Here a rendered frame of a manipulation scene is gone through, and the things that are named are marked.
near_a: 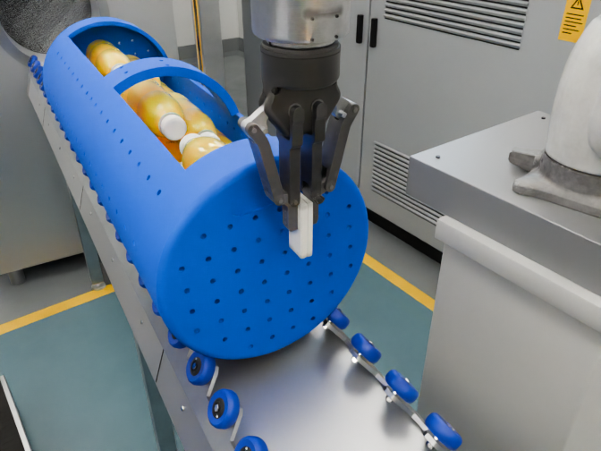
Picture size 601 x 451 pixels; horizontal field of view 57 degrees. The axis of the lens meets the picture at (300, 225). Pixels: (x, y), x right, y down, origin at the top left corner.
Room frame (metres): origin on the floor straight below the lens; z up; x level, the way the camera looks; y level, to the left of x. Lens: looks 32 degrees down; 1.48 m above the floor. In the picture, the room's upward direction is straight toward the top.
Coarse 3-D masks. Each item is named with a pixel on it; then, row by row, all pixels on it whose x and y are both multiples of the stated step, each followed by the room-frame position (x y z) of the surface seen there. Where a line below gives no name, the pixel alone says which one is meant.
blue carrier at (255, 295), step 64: (64, 64) 1.08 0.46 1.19; (128, 64) 0.92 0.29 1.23; (64, 128) 0.99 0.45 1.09; (128, 128) 0.71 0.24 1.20; (128, 192) 0.61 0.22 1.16; (192, 192) 0.51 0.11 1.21; (256, 192) 0.53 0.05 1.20; (192, 256) 0.49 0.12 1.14; (256, 256) 0.53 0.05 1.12; (320, 256) 0.57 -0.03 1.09; (192, 320) 0.49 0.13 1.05; (256, 320) 0.52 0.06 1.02; (320, 320) 0.57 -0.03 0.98
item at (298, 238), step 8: (304, 208) 0.51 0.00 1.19; (304, 216) 0.51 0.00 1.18; (304, 224) 0.51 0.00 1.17; (296, 232) 0.52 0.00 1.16; (304, 232) 0.51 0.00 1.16; (296, 240) 0.52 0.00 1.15; (304, 240) 0.51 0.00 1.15; (296, 248) 0.52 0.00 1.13; (304, 248) 0.51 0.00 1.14; (304, 256) 0.51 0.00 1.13
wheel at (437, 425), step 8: (432, 416) 0.41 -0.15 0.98; (440, 416) 0.42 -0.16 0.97; (432, 424) 0.40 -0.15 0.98; (440, 424) 0.40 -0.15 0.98; (448, 424) 0.41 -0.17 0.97; (432, 432) 0.40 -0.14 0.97; (440, 432) 0.39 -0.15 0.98; (448, 432) 0.39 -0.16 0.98; (456, 432) 0.41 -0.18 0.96; (440, 440) 0.39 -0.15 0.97; (448, 440) 0.39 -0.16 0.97; (456, 440) 0.39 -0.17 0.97; (448, 448) 0.38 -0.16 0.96; (456, 448) 0.39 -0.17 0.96
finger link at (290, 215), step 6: (270, 198) 0.50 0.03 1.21; (288, 204) 0.51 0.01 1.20; (288, 210) 0.51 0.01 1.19; (294, 210) 0.51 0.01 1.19; (288, 216) 0.51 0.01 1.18; (294, 216) 0.51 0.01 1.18; (288, 222) 0.51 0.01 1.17; (294, 222) 0.51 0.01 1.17; (288, 228) 0.51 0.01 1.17; (294, 228) 0.51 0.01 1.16
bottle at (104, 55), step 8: (96, 40) 1.27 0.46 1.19; (104, 40) 1.27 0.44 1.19; (88, 48) 1.26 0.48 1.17; (96, 48) 1.22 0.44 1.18; (104, 48) 1.20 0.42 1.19; (112, 48) 1.20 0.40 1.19; (88, 56) 1.24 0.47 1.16; (96, 56) 1.19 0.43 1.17; (104, 56) 1.15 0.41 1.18; (112, 56) 1.15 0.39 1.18; (120, 56) 1.15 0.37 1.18; (96, 64) 1.17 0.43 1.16; (104, 64) 1.14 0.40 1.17; (112, 64) 1.13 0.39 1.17; (120, 64) 1.13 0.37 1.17; (104, 72) 1.13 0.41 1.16
